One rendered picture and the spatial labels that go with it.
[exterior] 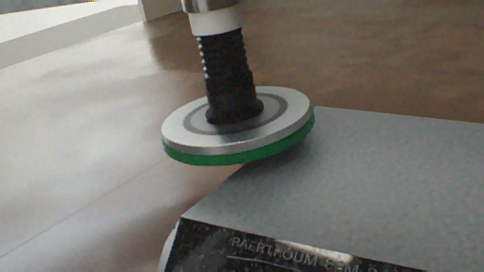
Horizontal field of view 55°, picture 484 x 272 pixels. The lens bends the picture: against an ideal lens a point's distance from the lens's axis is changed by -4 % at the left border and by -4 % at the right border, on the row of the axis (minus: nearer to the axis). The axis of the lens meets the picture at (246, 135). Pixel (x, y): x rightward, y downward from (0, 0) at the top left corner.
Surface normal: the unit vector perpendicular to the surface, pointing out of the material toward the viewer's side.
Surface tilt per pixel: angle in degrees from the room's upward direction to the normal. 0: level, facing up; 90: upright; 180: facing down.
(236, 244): 45
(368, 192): 0
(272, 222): 0
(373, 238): 0
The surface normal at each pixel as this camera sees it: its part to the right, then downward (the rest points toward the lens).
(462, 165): -0.18, -0.90
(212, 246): -0.49, -0.34
